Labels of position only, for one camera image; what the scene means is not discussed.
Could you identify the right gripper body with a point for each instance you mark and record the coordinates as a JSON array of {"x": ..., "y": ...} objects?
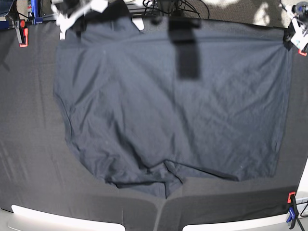
[{"x": 71, "y": 6}]

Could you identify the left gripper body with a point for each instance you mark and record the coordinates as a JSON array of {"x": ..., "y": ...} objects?
[{"x": 298, "y": 12}]

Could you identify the dark navy t-shirt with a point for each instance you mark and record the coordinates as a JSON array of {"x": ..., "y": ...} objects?
[{"x": 147, "y": 110}]

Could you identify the red black clamp right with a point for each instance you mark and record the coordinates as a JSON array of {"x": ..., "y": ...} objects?
[{"x": 304, "y": 52}]

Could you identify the red black clamp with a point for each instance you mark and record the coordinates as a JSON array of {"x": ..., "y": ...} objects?
[
  {"x": 21, "y": 32},
  {"x": 304, "y": 52}
]

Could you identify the blue clamp top left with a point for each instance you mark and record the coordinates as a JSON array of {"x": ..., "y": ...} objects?
[{"x": 34, "y": 11}]

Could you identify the red black clamp left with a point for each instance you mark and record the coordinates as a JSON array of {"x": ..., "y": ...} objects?
[{"x": 21, "y": 32}]

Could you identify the black table cover cloth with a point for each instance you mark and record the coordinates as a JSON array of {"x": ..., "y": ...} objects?
[{"x": 37, "y": 170}]

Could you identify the blue orange clamp bottom right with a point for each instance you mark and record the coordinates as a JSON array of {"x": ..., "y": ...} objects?
[{"x": 293, "y": 217}]

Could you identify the white mount plate top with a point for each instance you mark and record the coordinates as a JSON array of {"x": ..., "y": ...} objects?
[{"x": 138, "y": 22}]

